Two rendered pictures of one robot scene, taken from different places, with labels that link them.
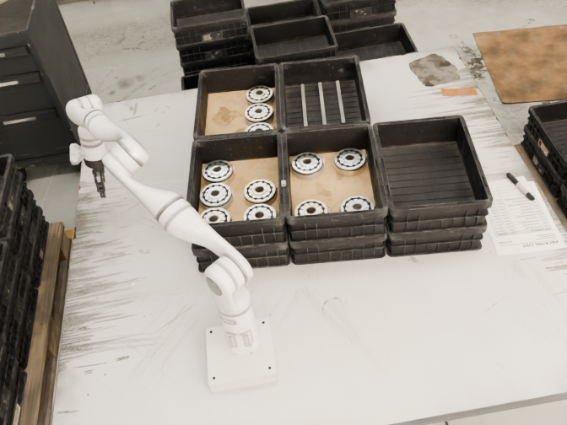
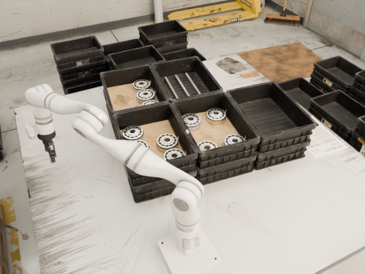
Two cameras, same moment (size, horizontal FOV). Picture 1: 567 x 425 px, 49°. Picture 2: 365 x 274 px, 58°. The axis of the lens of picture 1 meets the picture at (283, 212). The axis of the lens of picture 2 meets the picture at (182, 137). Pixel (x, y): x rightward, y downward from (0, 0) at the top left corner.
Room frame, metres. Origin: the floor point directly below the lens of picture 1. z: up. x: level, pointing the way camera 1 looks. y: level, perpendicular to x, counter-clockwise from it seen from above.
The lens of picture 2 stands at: (0.33, 0.45, 1.92)
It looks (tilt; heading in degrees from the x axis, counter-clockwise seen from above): 42 degrees down; 337
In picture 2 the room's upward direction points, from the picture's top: straight up
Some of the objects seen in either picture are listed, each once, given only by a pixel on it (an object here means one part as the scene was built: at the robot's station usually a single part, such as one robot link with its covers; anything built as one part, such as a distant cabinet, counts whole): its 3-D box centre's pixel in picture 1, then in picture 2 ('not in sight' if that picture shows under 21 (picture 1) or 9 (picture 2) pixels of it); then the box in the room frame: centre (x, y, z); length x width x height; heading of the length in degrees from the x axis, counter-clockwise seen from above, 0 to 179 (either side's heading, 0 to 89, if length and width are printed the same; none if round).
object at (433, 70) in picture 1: (434, 68); (230, 64); (2.14, -0.70, 0.71); 0.22 x 0.19 x 0.01; 2
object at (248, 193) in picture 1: (259, 190); (167, 141); (1.41, 0.07, 0.86); 0.10 x 0.10 x 0.01
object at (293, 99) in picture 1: (322, 104); (184, 85); (1.79, -0.19, 0.87); 0.40 x 0.30 x 0.11; 176
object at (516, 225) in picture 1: (515, 214); (312, 134); (1.30, -0.75, 0.70); 0.33 x 0.23 x 0.01; 2
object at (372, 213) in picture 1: (331, 170); (213, 120); (1.40, -0.17, 0.92); 0.40 x 0.30 x 0.02; 176
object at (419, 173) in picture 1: (427, 174); (266, 116); (1.37, -0.47, 0.87); 0.40 x 0.30 x 0.11; 176
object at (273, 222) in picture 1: (235, 179); (152, 134); (1.42, 0.13, 0.92); 0.40 x 0.30 x 0.02; 176
